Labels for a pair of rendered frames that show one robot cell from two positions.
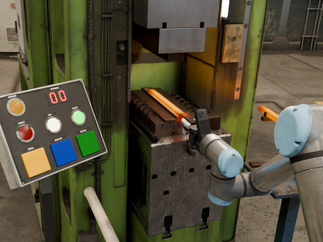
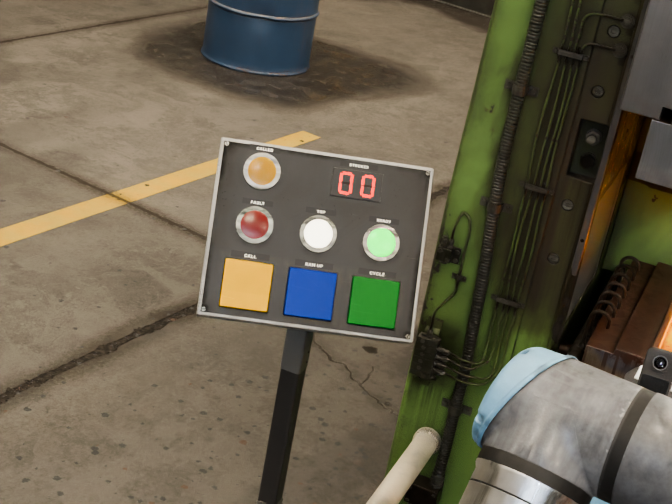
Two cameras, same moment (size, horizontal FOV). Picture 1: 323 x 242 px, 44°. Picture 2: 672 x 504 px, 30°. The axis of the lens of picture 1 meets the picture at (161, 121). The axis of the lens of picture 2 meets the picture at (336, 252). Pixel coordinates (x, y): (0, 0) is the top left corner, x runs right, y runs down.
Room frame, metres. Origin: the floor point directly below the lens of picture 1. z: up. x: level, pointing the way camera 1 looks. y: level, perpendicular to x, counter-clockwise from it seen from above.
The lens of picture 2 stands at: (-0.11, -0.90, 1.87)
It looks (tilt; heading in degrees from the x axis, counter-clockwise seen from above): 24 degrees down; 43
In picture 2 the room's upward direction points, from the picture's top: 11 degrees clockwise
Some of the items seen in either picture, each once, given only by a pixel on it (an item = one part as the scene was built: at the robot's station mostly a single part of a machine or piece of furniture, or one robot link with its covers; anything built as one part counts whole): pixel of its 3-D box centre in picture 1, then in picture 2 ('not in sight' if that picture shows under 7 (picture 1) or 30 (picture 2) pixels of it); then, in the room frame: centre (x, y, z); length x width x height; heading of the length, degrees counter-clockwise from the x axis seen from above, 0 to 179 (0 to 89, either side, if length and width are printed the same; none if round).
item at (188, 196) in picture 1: (164, 157); not in sight; (1.76, -0.02, 0.69); 0.56 x 0.38 x 0.45; 24
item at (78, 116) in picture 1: (78, 117); (381, 242); (1.26, 0.28, 1.09); 0.05 x 0.03 x 0.04; 114
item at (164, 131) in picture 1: (157, 109); (664, 327); (1.73, 0.02, 0.96); 0.42 x 0.20 x 0.09; 24
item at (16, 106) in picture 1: (16, 106); (262, 171); (1.13, 0.45, 1.16); 0.05 x 0.03 x 0.04; 114
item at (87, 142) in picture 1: (87, 143); (373, 302); (1.23, 0.25, 1.01); 0.07 x 0.05 x 0.07; 139
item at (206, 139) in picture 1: (212, 146); not in sight; (1.32, -0.19, 0.97); 0.10 x 0.05 x 0.09; 114
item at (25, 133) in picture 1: (25, 133); (254, 224); (1.10, 0.41, 1.09); 0.05 x 0.03 x 0.04; 114
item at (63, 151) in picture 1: (62, 152); (310, 294); (1.15, 0.31, 1.01); 0.07 x 0.05 x 0.07; 139
